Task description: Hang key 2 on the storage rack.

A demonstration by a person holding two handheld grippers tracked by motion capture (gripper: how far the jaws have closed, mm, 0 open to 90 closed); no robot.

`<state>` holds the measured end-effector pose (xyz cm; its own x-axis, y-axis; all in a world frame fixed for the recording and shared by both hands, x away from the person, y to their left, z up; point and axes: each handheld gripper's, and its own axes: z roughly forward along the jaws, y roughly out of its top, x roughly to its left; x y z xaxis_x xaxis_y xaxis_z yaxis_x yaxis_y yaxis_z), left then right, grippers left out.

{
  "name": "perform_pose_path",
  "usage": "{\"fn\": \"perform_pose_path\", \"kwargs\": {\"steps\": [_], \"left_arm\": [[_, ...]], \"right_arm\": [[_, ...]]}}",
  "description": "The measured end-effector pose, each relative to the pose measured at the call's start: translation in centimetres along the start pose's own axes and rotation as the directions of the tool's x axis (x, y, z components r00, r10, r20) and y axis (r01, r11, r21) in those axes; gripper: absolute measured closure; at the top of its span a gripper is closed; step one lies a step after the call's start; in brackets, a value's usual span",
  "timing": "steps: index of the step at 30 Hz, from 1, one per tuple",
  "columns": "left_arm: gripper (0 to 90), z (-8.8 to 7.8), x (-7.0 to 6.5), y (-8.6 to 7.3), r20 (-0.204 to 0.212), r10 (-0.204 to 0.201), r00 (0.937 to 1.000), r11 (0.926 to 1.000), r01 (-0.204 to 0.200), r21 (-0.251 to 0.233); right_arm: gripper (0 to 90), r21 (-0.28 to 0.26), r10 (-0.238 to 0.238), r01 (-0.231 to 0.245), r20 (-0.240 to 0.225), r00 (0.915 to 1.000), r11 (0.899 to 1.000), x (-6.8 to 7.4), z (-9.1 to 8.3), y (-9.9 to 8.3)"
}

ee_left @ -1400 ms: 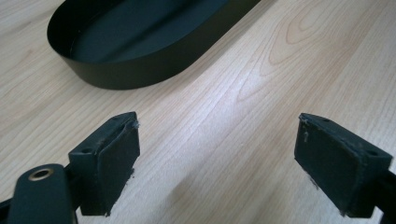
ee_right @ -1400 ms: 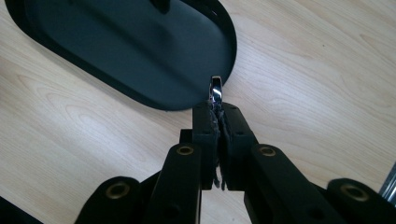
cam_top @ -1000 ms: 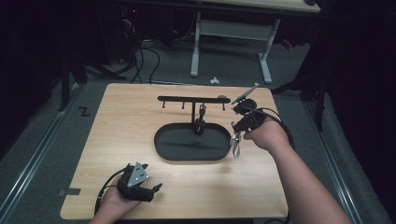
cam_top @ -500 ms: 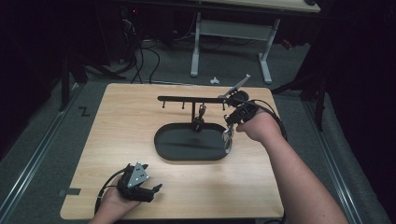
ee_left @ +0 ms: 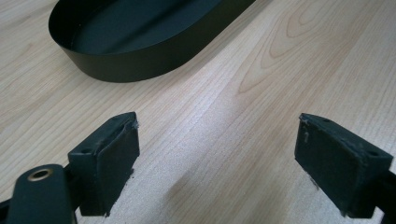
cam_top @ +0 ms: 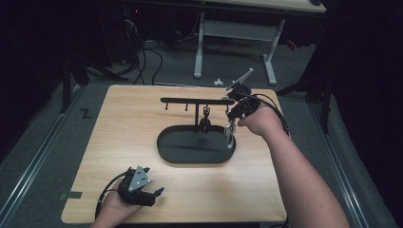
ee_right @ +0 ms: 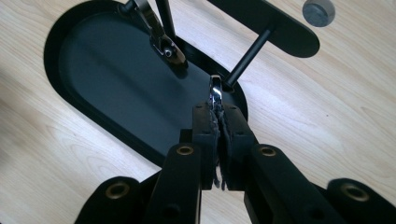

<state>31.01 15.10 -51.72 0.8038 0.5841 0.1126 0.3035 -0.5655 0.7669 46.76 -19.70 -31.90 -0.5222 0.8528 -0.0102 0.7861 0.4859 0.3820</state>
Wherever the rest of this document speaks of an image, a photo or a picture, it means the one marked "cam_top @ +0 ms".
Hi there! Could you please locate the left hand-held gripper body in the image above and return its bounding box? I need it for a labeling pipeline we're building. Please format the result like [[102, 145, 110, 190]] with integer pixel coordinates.
[[117, 164, 154, 207]]

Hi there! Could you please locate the person's right hand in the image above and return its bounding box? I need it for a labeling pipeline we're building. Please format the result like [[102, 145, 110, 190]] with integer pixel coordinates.
[[237, 104, 285, 143]]

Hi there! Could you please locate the white metal-frame desk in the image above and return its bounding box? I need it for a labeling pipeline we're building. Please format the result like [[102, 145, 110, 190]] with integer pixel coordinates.
[[192, 0, 327, 87]]

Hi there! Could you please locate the black key rack with tray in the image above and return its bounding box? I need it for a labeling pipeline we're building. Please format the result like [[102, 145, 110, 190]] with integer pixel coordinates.
[[156, 96, 238, 165]]

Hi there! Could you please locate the person's left hand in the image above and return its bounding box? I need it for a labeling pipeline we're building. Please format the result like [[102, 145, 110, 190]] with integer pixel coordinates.
[[100, 180, 144, 223]]

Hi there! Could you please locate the grey tape strip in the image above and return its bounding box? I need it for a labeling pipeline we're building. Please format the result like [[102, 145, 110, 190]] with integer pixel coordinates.
[[59, 190, 84, 200]]

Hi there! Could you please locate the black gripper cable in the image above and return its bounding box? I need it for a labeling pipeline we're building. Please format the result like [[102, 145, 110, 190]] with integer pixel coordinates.
[[94, 172, 128, 220], [243, 92, 291, 139]]

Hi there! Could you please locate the dark key fob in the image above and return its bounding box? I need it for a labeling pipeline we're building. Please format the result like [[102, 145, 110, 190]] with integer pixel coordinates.
[[200, 106, 212, 133]]

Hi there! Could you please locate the black floor cable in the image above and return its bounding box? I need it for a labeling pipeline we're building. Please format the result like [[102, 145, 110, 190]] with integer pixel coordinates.
[[132, 37, 164, 86]]

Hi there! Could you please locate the black metal stand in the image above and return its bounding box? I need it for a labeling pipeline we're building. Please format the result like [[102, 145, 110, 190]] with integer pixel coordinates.
[[59, 53, 129, 115], [275, 75, 335, 135]]

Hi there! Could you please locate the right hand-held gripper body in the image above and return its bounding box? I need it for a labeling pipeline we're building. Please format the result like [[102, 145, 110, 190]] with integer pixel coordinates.
[[225, 67, 263, 120]]

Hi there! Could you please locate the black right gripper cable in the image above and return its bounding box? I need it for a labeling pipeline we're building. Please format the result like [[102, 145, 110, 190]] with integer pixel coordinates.
[[243, 92, 291, 139]]

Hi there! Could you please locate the silver key ring with keys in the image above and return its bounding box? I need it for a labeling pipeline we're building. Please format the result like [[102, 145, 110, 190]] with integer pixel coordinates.
[[223, 123, 238, 150]]

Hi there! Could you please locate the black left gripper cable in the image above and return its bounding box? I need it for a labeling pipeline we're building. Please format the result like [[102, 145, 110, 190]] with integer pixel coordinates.
[[94, 172, 128, 220]]

